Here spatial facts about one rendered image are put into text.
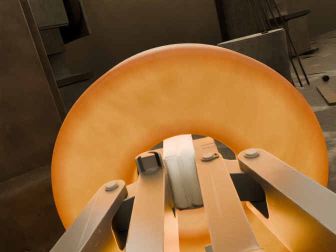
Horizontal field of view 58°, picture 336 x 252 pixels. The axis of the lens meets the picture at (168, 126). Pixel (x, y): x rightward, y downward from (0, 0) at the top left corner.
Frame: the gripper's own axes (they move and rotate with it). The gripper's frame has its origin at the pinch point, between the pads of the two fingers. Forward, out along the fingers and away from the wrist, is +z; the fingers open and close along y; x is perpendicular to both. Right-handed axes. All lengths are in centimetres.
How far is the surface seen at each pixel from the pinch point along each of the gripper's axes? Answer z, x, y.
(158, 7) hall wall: 756, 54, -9
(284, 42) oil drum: 238, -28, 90
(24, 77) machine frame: 22.6, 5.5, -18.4
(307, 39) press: 721, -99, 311
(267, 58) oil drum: 228, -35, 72
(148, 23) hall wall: 732, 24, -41
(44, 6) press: 411, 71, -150
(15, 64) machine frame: 22.4, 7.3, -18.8
